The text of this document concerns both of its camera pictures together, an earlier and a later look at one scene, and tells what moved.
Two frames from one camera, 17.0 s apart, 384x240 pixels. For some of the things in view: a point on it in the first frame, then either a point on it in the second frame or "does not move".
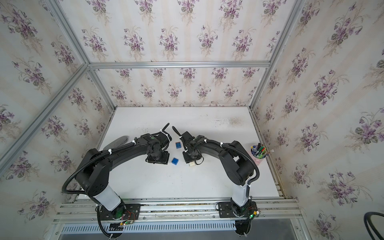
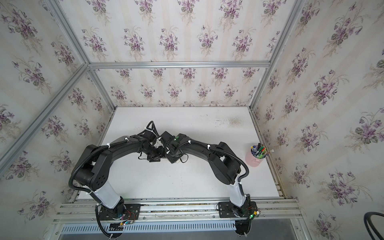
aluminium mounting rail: [83, 211] does not move
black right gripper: [187, 159] to [171, 159]
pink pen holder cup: [259, 152] does not move
